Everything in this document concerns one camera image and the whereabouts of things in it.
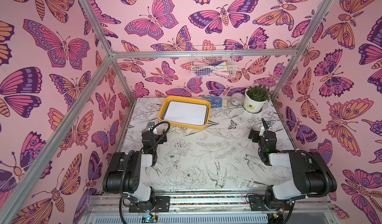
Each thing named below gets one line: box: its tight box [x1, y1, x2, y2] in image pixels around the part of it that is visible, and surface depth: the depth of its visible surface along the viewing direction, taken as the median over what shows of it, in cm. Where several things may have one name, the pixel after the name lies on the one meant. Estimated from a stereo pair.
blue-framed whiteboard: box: [162, 101, 209, 126], surface depth 111 cm
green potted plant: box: [246, 84, 272, 103], surface depth 102 cm
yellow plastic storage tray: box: [158, 95, 212, 130], surface depth 112 cm
